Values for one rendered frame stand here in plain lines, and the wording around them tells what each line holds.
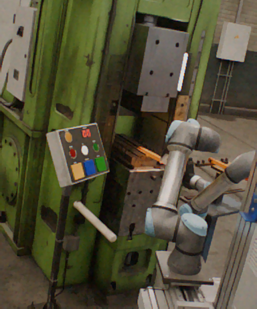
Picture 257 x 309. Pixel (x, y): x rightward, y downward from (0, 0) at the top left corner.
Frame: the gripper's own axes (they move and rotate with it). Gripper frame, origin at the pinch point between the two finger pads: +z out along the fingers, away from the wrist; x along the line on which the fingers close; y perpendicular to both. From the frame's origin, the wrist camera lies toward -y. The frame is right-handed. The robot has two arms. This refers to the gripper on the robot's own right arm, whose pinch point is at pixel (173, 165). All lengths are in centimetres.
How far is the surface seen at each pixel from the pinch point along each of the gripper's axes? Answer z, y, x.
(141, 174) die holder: 18.6, 12.7, -7.0
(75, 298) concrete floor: 27, 101, -36
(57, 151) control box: 6, -8, -72
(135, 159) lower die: 24.4, 4.7, -9.2
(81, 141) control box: 11, -11, -56
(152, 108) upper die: 23.9, -27.7, -4.0
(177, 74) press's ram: 23, -49, 10
